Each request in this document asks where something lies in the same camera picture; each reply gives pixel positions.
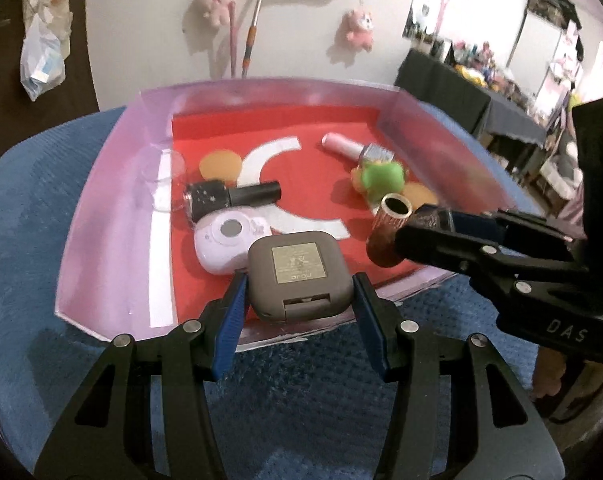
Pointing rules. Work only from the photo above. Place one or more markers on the gold studded cylinder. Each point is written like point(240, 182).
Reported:
point(381, 240)

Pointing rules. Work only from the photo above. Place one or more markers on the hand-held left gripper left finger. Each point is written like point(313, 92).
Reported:
point(229, 330)

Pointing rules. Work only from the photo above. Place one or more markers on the person's right hand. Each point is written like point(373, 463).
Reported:
point(549, 375)

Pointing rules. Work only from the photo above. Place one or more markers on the pink pig plush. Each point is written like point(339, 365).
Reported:
point(216, 2)

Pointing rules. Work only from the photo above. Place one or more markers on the row of cosmetics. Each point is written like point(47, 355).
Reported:
point(476, 65)

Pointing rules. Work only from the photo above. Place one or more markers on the orange makeup sponge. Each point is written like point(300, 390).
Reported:
point(419, 194)

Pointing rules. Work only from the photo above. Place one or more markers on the green capybara toy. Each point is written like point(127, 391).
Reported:
point(381, 180)

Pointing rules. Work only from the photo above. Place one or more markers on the purple cardboard box red inside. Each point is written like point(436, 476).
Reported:
point(111, 210)

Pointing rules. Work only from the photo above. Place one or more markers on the table with dark cloth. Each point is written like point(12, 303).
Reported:
point(446, 90)

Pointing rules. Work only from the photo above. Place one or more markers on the lilac round device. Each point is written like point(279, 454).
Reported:
point(221, 250)

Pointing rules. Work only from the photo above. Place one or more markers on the pile of plush toys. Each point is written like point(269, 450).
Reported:
point(566, 160)

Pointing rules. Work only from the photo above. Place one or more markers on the black starry bottle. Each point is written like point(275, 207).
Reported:
point(251, 194)

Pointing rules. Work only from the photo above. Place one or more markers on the taupe square case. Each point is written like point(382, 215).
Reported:
point(301, 260)

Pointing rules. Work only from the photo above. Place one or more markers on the pink and yellow plush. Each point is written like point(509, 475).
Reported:
point(359, 30)

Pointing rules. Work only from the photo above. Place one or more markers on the dark brown door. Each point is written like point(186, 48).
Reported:
point(78, 60)

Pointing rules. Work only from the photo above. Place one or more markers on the fabric wardrobe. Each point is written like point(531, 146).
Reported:
point(541, 45)

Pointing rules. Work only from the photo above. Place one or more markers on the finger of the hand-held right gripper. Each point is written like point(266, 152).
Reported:
point(474, 225)
point(431, 245)

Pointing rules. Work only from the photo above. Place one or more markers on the clear plastic cup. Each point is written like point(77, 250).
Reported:
point(164, 180)

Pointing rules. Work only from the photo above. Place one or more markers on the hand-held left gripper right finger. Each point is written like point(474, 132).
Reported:
point(371, 325)

